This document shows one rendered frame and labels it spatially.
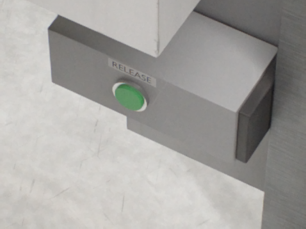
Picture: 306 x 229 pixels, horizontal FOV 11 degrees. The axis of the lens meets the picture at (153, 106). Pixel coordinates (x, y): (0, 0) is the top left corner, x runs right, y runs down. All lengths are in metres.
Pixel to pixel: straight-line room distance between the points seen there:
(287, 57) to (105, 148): 1.48
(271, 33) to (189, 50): 0.08
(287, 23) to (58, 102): 1.59
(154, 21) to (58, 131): 1.66
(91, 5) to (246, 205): 1.56
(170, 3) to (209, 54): 0.22
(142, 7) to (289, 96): 0.26
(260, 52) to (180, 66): 0.07
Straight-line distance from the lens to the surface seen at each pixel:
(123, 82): 1.49
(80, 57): 1.51
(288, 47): 1.42
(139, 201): 2.82
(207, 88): 1.46
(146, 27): 1.27
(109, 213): 2.81
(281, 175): 1.56
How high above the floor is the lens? 2.33
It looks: 52 degrees down
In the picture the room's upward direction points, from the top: straight up
